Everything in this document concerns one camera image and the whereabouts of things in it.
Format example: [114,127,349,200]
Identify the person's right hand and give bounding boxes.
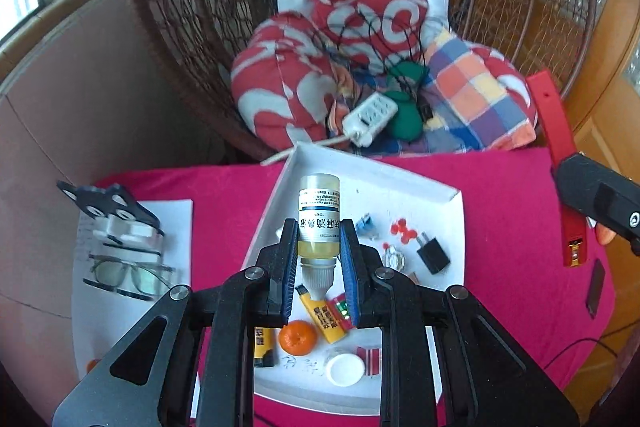
[595,221,617,247]

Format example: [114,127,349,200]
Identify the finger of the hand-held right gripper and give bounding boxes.
[556,153,640,256]

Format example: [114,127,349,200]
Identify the pink tablecloth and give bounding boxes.
[95,147,613,427]

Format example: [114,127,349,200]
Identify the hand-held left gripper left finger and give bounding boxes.
[52,218,301,427]

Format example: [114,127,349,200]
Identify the small red green box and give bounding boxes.
[330,294,351,323]

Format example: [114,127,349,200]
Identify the tangerine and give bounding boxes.
[278,319,319,356]

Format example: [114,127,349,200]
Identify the blue binder clip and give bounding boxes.
[356,213,377,242]

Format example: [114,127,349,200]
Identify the black glasses stand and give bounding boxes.
[56,181,163,253]

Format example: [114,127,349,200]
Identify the white pillow with red print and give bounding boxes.
[276,0,450,72]

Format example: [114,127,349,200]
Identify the black charger plug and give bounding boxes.
[416,232,451,275]

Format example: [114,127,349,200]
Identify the white tray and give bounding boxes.
[243,142,466,417]

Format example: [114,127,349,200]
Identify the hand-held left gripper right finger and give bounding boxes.
[339,218,580,427]

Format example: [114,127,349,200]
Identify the black smartphone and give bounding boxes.
[585,258,607,319]

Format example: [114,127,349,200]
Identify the green cloth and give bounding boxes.
[382,61,432,142]

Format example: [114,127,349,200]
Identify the red white large cushion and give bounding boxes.
[231,14,351,148]

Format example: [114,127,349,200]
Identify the white power strip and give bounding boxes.
[342,92,399,146]

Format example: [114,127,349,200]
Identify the checkered blanket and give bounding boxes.
[420,29,538,155]

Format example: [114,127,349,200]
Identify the cluster of red pushpins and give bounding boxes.
[389,217,426,242]

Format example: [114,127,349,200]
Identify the eyeglasses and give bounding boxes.
[82,257,176,300]

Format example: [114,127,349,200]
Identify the wicker hanging chair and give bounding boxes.
[117,0,601,162]

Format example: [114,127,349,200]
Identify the white paper sheet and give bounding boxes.
[71,199,194,380]

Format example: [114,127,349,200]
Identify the yellow dropper bottle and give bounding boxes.
[296,174,342,300]

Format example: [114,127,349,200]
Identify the thin black cable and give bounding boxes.
[542,317,640,370]

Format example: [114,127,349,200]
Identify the white power cord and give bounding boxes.
[260,134,351,165]

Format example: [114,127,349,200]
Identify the yellow glue tube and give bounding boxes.
[295,284,351,344]

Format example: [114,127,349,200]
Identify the silver metal clip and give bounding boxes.
[382,243,408,272]

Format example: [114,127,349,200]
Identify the white round lid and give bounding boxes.
[325,353,366,389]

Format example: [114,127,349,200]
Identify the red white striped packet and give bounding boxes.
[356,346,383,377]

